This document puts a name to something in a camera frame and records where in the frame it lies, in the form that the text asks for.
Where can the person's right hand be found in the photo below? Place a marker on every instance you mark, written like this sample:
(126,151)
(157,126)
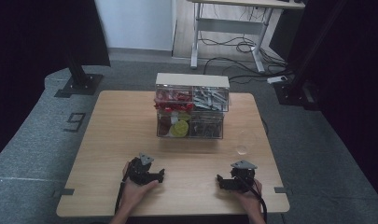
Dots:
(250,200)

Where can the clear drinking glass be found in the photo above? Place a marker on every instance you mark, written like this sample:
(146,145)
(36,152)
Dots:
(245,142)

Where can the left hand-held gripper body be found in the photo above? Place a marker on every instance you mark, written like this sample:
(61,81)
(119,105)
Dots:
(137,174)

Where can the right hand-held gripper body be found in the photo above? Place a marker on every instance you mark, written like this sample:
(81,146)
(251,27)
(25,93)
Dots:
(243,177)

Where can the pile of red packets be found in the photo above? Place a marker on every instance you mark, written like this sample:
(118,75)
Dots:
(172,99)

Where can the dark curtain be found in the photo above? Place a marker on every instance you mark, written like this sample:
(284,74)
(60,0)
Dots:
(37,62)
(354,77)

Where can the small yellow-green round capsule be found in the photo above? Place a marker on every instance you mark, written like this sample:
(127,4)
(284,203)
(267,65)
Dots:
(184,116)

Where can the pile of grey packets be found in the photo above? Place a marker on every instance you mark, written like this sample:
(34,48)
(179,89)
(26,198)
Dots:
(210,98)

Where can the black stand with base plate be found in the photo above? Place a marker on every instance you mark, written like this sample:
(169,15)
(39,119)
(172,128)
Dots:
(297,90)
(79,82)

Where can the white power strip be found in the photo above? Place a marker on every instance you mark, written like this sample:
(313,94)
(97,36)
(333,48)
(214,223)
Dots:
(277,79)

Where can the pile of dark packets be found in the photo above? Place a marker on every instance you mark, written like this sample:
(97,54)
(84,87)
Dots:
(206,127)

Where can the desk with white legs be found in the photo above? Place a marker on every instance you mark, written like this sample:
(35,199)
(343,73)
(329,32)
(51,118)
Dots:
(230,26)

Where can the person's left hand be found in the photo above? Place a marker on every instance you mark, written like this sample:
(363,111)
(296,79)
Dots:
(133,193)

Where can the dark red round capsule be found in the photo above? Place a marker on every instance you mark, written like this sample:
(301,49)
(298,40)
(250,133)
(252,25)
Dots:
(165,122)

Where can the grey tape piece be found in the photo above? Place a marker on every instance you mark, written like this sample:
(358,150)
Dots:
(63,192)
(283,189)

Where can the clear plastic drawer organizer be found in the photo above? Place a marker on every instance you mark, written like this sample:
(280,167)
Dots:
(192,105)

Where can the large yellow-green round capsule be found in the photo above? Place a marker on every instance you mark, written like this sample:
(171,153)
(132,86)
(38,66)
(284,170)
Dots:
(179,128)

